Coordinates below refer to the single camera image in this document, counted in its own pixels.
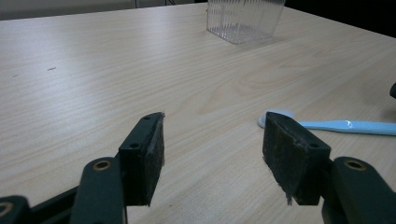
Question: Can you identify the clear ribbed plastic container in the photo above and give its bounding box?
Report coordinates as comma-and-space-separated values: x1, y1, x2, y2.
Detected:
205, 0, 287, 45

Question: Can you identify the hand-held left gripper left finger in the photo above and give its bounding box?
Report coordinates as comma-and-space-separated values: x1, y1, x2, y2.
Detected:
118, 111, 166, 207

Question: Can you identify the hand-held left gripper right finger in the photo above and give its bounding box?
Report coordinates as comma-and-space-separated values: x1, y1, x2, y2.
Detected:
262, 111, 332, 206

